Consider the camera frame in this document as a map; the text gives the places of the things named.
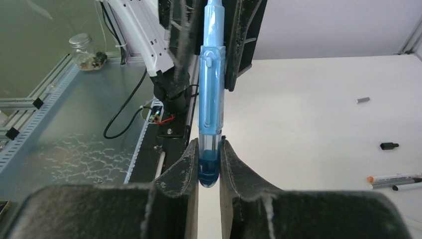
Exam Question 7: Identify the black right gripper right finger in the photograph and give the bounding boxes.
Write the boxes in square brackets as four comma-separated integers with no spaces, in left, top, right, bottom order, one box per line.
[220,138,411,239]

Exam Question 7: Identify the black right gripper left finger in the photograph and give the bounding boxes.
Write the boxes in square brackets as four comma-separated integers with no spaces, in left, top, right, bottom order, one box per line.
[4,139,199,239]

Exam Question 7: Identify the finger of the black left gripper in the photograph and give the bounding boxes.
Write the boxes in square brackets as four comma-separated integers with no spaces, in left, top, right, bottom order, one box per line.
[224,0,268,92]
[158,0,206,86]

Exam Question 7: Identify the light blue correction tape pen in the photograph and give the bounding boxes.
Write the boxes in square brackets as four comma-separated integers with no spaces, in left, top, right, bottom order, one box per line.
[198,0,225,188]

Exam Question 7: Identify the black pen cap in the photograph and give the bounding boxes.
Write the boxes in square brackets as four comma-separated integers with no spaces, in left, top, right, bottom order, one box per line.
[380,142,400,150]

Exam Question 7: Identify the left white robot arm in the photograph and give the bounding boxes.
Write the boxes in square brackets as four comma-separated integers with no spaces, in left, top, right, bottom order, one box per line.
[105,0,267,114]

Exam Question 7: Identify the white pen orange end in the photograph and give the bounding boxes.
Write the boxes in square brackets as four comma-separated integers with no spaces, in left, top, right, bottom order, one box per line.
[366,173,422,184]

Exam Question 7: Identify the grey pen cap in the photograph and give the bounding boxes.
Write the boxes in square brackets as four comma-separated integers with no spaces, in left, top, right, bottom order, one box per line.
[356,97,371,104]

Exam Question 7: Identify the black checkered pen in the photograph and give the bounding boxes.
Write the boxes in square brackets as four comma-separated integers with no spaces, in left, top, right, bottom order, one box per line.
[370,178,422,189]

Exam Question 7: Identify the glass jar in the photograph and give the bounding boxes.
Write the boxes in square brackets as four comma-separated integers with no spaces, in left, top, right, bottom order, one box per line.
[69,33,107,71]

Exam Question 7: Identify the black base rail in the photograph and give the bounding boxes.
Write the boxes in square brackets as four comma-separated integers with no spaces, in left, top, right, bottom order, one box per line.
[123,56,199,184]

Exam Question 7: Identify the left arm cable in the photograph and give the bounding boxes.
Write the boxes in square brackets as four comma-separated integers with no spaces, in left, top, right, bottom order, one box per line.
[103,67,156,140]

